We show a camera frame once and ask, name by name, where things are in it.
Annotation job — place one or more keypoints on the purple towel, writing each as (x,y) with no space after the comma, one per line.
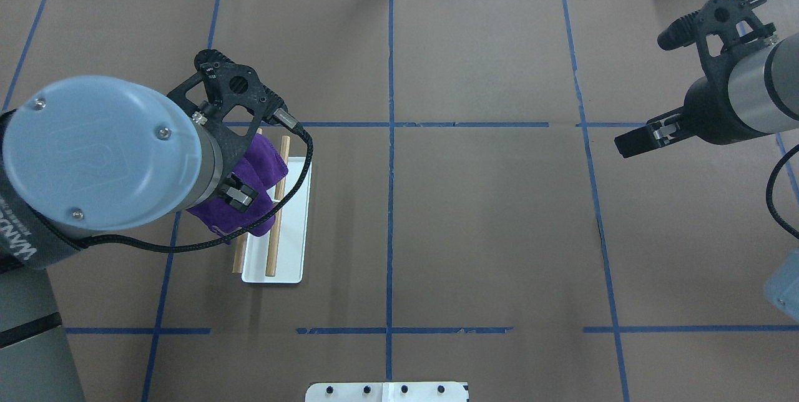
(259,170)

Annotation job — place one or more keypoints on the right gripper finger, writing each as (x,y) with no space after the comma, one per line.
(657,133)

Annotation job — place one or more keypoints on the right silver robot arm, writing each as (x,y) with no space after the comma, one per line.
(703,190)

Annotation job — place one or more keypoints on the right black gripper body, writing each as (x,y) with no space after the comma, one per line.
(706,110)

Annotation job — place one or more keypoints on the white towel rack with wooden bars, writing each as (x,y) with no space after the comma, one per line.
(277,257)

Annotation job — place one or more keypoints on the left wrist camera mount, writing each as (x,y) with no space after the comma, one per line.
(217,87)

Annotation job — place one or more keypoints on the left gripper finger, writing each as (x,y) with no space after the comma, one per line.
(237,194)

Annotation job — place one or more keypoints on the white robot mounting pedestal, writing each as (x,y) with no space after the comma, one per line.
(389,391)

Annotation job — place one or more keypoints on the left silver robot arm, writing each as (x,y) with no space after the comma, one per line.
(90,155)

